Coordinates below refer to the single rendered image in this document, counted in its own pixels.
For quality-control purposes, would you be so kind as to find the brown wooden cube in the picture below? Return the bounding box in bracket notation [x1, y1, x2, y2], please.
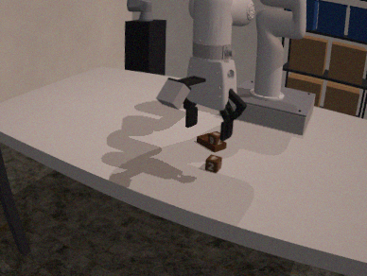
[208, 131, 223, 146]
[205, 154, 222, 173]

